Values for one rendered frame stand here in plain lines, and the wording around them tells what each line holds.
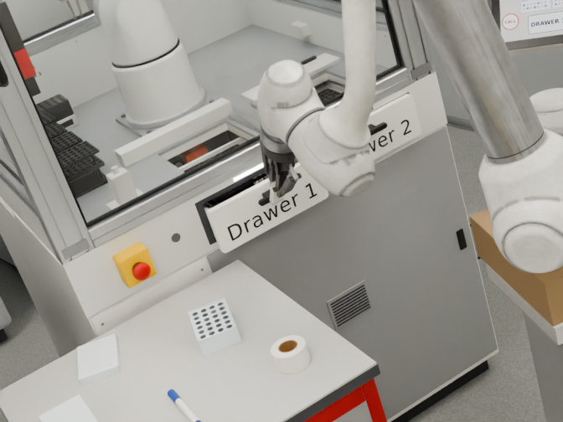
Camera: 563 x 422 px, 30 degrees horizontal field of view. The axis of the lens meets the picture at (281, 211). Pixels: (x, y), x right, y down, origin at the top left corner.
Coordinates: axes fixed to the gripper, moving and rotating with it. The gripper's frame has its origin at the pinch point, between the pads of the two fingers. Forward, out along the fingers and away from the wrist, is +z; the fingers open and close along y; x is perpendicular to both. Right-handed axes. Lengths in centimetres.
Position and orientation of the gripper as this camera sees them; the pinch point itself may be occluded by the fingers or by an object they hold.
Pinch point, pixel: (276, 191)
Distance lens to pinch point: 230.2
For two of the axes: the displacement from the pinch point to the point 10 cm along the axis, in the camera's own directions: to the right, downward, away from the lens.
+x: -8.3, 4.5, -3.2
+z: -0.5, 5.2, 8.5
